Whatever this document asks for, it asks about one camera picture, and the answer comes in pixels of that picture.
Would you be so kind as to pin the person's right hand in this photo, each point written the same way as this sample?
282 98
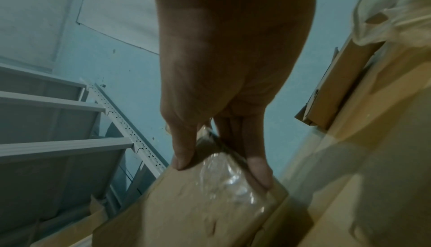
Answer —
229 41

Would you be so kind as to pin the white cloth sheet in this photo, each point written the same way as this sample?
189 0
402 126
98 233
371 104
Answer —
124 9

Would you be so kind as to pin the white metal shelf rack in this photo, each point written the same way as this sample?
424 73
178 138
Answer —
60 147

